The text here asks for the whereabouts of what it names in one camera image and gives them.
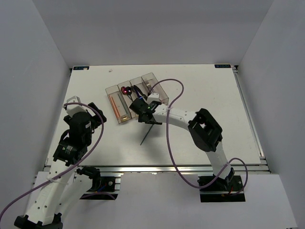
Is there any black knife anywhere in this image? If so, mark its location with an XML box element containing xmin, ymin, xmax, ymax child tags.
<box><xmin>133</xmin><ymin>85</ymin><xmax>147</xmax><ymax>100</ymax></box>

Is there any iridescent blue knife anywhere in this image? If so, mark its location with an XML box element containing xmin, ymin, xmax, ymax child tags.
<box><xmin>133</xmin><ymin>87</ymin><xmax>143</xmax><ymax>100</ymax></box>

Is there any teal chopstick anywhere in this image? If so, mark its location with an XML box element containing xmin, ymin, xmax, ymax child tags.
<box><xmin>118</xmin><ymin>93</ymin><xmax>127</xmax><ymax>114</ymax></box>
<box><xmin>140</xmin><ymin>124</ymin><xmax>154</xmax><ymax>145</ymax></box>

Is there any black spoon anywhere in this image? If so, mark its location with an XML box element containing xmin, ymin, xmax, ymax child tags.
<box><xmin>126</xmin><ymin>89</ymin><xmax>133</xmax><ymax>102</ymax></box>

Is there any fork with pink handle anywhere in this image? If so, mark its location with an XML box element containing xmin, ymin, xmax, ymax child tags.
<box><xmin>144</xmin><ymin>79</ymin><xmax>155</xmax><ymax>94</ymax></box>

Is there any gold spoon purple handle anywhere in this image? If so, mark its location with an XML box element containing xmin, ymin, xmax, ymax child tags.
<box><xmin>121</xmin><ymin>86</ymin><xmax>132</xmax><ymax>96</ymax></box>

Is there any short orange chopstick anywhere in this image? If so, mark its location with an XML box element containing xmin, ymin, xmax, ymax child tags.
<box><xmin>111</xmin><ymin>96</ymin><xmax>120</xmax><ymax>118</ymax></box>

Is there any long orange chopstick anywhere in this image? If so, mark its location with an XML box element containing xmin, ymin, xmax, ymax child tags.
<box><xmin>108</xmin><ymin>95</ymin><xmax>117</xmax><ymax>118</ymax></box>

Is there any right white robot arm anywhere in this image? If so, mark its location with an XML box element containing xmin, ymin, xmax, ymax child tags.
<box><xmin>129</xmin><ymin>98</ymin><xmax>234</xmax><ymax>190</ymax></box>

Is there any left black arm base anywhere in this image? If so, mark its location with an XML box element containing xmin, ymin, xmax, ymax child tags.
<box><xmin>75</xmin><ymin>166</ymin><xmax>121</xmax><ymax>200</ymax></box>

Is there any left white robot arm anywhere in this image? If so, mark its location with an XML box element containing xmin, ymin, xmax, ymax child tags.
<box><xmin>14</xmin><ymin>100</ymin><xmax>107</xmax><ymax>229</ymax></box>

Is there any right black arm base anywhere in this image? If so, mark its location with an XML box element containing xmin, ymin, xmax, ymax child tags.
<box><xmin>200</xmin><ymin>176</ymin><xmax>246</xmax><ymax>203</ymax></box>

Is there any left blue table label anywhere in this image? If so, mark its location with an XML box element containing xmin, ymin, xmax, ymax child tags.
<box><xmin>73</xmin><ymin>66</ymin><xmax>90</xmax><ymax>71</ymax></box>

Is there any blue table label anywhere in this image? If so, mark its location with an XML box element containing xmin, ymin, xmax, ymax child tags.
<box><xmin>73</xmin><ymin>66</ymin><xmax>90</xmax><ymax>71</ymax></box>
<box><xmin>214</xmin><ymin>64</ymin><xmax>231</xmax><ymax>68</ymax></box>

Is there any right blue table label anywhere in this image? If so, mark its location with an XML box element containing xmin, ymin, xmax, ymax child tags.
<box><xmin>214</xmin><ymin>64</ymin><xmax>231</xmax><ymax>68</ymax></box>

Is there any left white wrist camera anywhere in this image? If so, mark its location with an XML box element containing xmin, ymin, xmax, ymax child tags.
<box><xmin>63</xmin><ymin>96</ymin><xmax>87</xmax><ymax>118</ymax></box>

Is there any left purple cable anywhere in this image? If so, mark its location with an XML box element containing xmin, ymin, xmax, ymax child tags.
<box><xmin>0</xmin><ymin>103</ymin><xmax>105</xmax><ymax>229</ymax></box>

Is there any aluminium table rail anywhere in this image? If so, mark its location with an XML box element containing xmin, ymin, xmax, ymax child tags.
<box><xmin>44</xmin><ymin>163</ymin><xmax>271</xmax><ymax>174</ymax></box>

